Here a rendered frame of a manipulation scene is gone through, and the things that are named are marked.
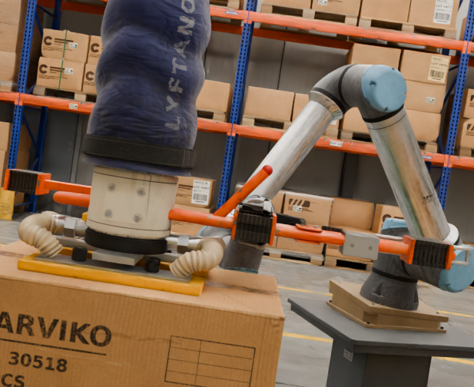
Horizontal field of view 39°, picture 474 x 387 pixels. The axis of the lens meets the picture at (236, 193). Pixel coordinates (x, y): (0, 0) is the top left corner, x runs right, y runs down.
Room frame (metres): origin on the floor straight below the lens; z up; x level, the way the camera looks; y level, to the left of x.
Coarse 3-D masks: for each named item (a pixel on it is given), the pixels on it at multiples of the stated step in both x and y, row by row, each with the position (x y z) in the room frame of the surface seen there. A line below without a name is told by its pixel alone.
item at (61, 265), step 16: (32, 256) 1.26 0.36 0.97; (64, 256) 1.28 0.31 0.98; (80, 256) 1.26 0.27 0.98; (48, 272) 1.22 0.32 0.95; (64, 272) 1.22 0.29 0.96; (80, 272) 1.22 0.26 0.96; (96, 272) 1.22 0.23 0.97; (112, 272) 1.23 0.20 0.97; (128, 272) 1.23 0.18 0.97; (144, 272) 1.25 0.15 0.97; (160, 272) 1.27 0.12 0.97; (144, 288) 1.22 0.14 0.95; (160, 288) 1.22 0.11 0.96; (176, 288) 1.22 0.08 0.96; (192, 288) 1.22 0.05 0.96
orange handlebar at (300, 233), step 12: (48, 180) 1.62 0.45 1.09; (60, 192) 1.35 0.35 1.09; (72, 192) 1.62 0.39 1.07; (84, 192) 1.61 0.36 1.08; (72, 204) 1.34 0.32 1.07; (84, 204) 1.34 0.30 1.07; (168, 216) 1.33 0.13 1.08; (180, 216) 1.33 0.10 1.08; (192, 216) 1.33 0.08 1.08; (204, 216) 1.33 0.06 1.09; (216, 216) 1.34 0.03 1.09; (228, 216) 1.38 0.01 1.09; (228, 228) 1.34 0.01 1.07; (276, 228) 1.33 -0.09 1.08; (288, 228) 1.33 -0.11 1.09; (300, 228) 1.33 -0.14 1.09; (312, 228) 1.33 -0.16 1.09; (300, 240) 1.33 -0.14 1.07; (312, 240) 1.33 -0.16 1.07; (324, 240) 1.33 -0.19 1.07; (336, 240) 1.33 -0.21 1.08; (384, 240) 1.37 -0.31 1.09; (384, 252) 1.33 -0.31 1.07; (396, 252) 1.33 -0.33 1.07
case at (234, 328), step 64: (0, 256) 1.32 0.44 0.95; (0, 320) 1.16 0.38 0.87; (64, 320) 1.16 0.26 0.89; (128, 320) 1.16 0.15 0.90; (192, 320) 1.16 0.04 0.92; (256, 320) 1.16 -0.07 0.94; (0, 384) 1.16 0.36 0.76; (64, 384) 1.16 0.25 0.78; (128, 384) 1.16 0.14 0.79; (192, 384) 1.16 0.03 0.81; (256, 384) 1.15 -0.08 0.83
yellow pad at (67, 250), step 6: (66, 246) 1.43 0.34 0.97; (72, 246) 1.42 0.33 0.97; (60, 252) 1.41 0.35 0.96; (66, 252) 1.41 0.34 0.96; (90, 252) 1.41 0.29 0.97; (168, 252) 1.45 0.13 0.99; (90, 258) 1.41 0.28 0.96; (144, 258) 1.42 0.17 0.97; (138, 264) 1.41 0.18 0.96; (144, 264) 1.41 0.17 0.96; (162, 264) 1.41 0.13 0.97; (168, 264) 1.41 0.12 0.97; (168, 270) 1.41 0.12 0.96; (198, 276) 1.41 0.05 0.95; (204, 276) 1.41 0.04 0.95
